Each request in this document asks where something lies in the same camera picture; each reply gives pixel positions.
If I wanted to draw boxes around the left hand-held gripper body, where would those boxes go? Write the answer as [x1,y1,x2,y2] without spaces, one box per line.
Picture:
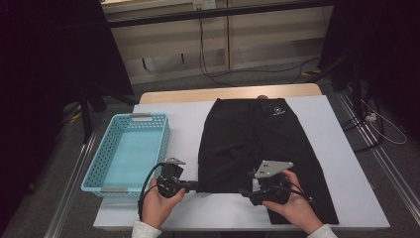
[156,157,188,199]

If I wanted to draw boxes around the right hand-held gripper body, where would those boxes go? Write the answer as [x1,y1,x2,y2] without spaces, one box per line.
[252,160,294,207]

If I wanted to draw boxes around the black shorts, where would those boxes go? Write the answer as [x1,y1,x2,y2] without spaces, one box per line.
[197,97,340,226]

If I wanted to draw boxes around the light blue plastic basket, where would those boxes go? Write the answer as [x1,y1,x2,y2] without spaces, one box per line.
[80,112,171,200]

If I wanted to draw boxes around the person's left hand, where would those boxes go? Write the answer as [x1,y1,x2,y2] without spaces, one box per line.
[141,178,187,230]

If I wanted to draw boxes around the person's right hand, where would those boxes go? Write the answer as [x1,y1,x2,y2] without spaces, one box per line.
[262,169,324,236]

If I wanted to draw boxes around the white table mat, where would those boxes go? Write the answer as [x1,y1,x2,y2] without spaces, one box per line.
[93,94,391,231]

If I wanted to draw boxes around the black stand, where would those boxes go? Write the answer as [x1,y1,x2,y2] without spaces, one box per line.
[305,53,365,120]
[78,85,140,145]

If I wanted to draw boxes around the black horizontal bar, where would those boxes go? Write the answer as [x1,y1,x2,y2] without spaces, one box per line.
[106,0,335,29]

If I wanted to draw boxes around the black curtain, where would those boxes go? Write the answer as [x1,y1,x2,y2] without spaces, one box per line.
[0,0,135,232]
[318,0,420,140]

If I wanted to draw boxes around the left hand-held gripper cable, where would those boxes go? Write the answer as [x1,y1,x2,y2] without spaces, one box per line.
[138,162,166,222]

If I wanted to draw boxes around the hand-held gripper cable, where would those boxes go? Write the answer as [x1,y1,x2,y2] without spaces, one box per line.
[138,162,166,222]
[280,179,318,212]

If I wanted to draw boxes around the right hand-held gripper cable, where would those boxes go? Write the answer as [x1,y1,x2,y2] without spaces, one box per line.
[280,179,318,212]

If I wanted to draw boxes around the aluminium floor rail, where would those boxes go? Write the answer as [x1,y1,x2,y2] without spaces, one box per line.
[336,90,420,217]
[43,130,98,238]

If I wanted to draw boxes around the yellow floor cable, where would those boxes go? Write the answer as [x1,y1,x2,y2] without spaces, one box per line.
[67,103,83,124]

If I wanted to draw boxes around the black floor cables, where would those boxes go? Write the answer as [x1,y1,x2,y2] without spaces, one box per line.
[341,95,385,153]

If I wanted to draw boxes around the black hanging cable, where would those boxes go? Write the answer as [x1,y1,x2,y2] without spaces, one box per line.
[197,18,321,87]

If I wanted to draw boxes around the white floor cable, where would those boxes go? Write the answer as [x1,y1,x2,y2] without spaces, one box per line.
[360,98,408,146]

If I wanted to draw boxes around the white wall socket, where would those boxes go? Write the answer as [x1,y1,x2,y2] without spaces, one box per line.
[192,0,217,10]

